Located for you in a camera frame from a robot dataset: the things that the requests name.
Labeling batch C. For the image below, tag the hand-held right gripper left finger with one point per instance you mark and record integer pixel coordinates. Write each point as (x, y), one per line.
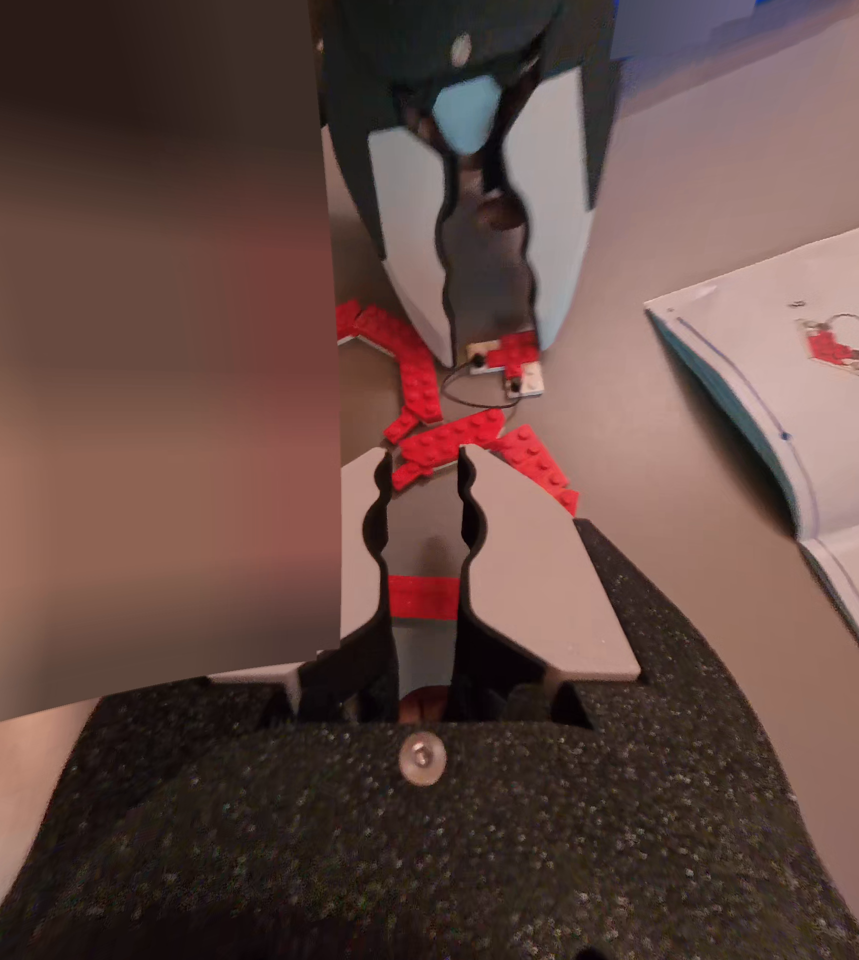
(358, 585)

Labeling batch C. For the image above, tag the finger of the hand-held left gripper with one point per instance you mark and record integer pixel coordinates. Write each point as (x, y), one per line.
(407, 225)
(557, 195)

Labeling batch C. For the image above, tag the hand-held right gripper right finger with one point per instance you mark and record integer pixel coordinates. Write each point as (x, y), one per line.
(549, 592)

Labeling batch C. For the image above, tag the small red plate brick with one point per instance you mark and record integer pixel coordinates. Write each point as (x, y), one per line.
(508, 364)
(519, 343)

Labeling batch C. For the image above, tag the red brick heart frame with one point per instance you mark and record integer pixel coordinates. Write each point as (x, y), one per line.
(418, 390)

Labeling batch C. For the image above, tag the white plate brick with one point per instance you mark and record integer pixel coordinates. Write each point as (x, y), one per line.
(531, 386)

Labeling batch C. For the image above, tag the white instruction booklet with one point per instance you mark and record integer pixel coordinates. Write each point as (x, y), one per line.
(849, 450)

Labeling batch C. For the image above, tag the grey desk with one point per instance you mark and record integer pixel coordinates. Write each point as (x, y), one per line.
(662, 562)

